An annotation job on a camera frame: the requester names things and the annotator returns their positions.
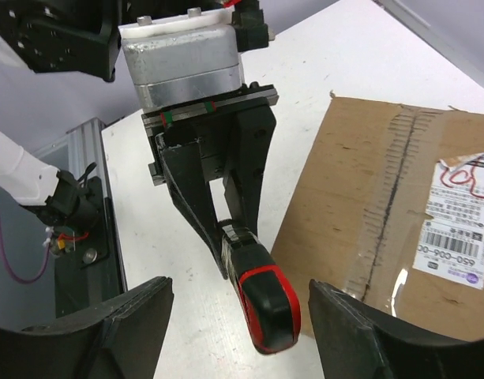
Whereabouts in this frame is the aluminium front frame rail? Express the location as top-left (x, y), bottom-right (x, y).
top-left (30, 117), bottom-right (126, 222)

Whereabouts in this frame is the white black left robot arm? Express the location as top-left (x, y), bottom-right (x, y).
top-left (0, 1), bottom-right (280, 285)

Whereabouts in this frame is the brown cardboard express box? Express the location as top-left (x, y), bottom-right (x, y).
top-left (273, 97), bottom-right (484, 340)

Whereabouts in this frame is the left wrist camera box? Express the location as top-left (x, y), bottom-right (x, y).
top-left (118, 8), bottom-right (244, 111)

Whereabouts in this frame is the red black utility knife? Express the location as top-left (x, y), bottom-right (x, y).
top-left (220, 220), bottom-right (302, 355)

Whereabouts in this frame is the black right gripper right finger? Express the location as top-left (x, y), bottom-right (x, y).
top-left (309, 280), bottom-right (484, 378)

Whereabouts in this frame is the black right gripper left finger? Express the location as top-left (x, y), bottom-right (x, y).
top-left (0, 276), bottom-right (174, 378)

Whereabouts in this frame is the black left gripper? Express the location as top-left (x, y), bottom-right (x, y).
top-left (141, 82), bottom-right (279, 279)

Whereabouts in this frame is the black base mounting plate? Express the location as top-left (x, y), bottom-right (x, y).
top-left (54, 177), bottom-right (127, 318)

